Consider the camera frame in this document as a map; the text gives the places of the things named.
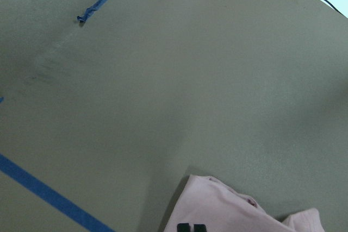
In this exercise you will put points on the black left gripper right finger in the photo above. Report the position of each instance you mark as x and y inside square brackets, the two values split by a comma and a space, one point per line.
[200, 228]

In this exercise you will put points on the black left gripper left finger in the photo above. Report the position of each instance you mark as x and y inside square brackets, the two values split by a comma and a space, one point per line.
[183, 227]

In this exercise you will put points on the pink Snoopy t-shirt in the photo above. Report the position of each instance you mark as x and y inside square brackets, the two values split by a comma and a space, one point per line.
[206, 200]

